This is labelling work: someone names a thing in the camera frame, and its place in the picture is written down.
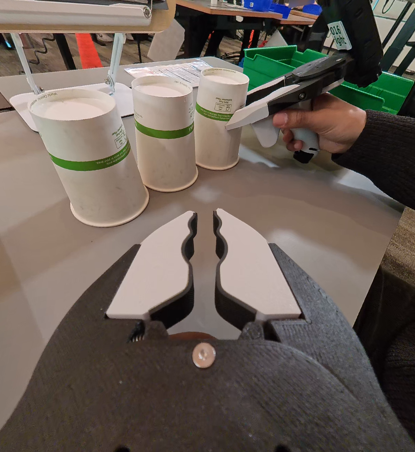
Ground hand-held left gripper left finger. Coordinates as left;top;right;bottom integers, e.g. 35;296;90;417
106;211;198;330

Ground laminated paper sheet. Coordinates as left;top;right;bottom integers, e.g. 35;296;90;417
124;57;226;85

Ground wooden document stand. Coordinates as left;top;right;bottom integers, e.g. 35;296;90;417
0;0;177;132

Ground person's right hand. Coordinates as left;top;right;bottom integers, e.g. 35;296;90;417
273;93;368;155

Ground green plastic bin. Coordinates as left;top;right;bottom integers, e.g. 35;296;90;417
243;45;415;115

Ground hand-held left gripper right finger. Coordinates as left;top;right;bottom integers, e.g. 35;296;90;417
213;208;302;331

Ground person's dark clothed body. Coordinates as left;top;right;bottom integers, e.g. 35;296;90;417
352;263;415;452

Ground white paper cup green band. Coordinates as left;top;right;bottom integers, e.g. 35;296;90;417
28;88;149;227
131;75;199;193
194;67;250;171

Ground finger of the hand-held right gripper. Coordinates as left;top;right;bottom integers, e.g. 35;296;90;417
246;75;300;106
224;97;276;131

